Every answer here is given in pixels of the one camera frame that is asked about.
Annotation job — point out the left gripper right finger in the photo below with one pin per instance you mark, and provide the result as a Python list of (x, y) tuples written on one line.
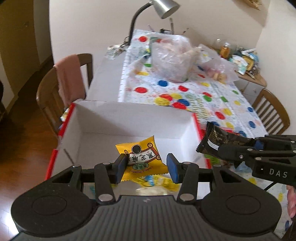
[(188, 175)]

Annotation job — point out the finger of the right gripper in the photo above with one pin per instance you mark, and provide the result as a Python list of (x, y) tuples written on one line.
[(237, 154), (256, 144)]

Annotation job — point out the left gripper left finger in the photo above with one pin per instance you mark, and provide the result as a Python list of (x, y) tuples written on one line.
[(103, 175)]

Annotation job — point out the yellow minion pouch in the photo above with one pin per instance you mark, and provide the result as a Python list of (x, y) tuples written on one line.
[(157, 181)]

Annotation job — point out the black snack packet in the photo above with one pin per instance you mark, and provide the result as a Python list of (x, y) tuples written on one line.
[(215, 136)]

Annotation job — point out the yellow sesame snack packet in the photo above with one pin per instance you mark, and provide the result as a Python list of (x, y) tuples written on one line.
[(143, 159)]

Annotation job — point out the cream white snack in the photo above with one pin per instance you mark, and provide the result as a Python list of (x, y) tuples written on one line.
[(152, 191)]

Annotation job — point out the person's right hand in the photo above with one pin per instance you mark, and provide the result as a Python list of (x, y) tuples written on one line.
[(291, 201)]

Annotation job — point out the wooden slatted chair right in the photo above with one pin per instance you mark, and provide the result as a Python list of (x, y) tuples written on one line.
[(271, 112)]

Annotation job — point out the red and white cardboard box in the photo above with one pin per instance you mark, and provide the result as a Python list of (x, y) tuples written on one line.
[(92, 130)]

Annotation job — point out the white cabinet with wood top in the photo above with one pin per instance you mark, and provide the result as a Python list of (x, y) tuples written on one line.
[(249, 87)]

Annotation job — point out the small clear bag with pastries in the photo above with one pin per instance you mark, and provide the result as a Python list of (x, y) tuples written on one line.
[(216, 67)]

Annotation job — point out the tissue box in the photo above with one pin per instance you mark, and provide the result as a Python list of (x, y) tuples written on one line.
[(240, 63)]

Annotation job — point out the wooden chair with pink towel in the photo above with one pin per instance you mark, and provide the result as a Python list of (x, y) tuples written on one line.
[(48, 98)]

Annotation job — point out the glass jar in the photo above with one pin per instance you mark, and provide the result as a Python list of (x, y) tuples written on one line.
[(218, 43)]

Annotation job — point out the orange liquid bottle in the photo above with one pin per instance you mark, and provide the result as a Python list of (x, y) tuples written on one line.
[(225, 51)]

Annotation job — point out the pink towel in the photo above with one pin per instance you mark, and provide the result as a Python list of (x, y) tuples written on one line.
[(70, 81)]

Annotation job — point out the large clear plastic bag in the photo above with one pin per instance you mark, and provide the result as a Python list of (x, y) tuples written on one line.
[(173, 57)]

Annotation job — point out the keys and clutter on table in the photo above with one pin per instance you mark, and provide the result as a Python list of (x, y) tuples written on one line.
[(114, 50)]

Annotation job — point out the wooden door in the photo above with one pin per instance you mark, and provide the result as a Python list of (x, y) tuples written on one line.
[(18, 43)]

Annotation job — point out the silver desk lamp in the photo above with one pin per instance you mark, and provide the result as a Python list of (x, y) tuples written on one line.
[(150, 13)]

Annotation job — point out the wooden wall shelf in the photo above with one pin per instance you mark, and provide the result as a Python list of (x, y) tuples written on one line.
[(255, 4)]

